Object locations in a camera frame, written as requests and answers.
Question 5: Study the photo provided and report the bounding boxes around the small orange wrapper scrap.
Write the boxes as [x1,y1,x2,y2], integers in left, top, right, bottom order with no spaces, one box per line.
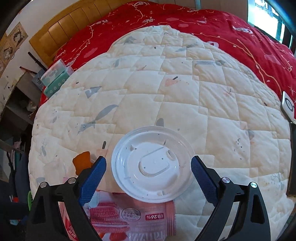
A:
[72,151,93,176]

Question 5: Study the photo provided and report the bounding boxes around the pink snack wrapper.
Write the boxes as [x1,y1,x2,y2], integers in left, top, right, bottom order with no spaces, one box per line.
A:
[59,191,177,241]

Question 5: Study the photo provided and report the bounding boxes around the white plastic cup lid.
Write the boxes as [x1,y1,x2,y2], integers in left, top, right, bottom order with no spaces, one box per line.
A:
[111,126,195,203]

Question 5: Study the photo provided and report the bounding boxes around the green mesh trash basket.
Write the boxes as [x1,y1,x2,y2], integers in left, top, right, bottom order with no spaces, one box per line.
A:
[27,191,33,210]

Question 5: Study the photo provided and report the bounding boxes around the black smartphone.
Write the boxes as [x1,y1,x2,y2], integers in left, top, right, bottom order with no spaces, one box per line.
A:
[287,123,296,197]

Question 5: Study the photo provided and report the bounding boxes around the teal tissue box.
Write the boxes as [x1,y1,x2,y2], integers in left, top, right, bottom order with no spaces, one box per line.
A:
[44,66,74,98]

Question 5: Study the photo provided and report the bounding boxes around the white desk shelf unit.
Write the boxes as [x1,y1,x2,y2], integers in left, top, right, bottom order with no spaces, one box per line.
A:
[1,72,41,141]

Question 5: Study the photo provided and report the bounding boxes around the small white device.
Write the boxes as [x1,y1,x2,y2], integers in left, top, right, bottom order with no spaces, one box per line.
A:
[280,91,295,123]

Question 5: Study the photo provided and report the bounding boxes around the blue paper bag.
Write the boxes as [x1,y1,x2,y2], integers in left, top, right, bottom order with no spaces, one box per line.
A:
[32,69,45,91]

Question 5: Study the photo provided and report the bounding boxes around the white quilted blanket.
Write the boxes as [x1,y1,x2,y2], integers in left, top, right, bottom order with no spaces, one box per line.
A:
[29,26,295,240]

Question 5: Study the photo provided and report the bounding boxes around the white tissue pack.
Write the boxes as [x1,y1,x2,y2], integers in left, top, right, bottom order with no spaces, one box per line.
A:
[41,59,66,87]

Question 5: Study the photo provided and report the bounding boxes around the red patterned bed duvet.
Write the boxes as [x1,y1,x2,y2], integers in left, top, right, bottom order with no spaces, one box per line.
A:
[53,1,295,100]

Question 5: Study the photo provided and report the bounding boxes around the wooden headboard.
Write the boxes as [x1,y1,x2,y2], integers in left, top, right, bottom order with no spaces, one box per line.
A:
[29,0,128,67]

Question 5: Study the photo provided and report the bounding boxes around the wall posters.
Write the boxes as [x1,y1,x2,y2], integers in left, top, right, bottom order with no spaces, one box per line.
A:
[1,22,28,75]

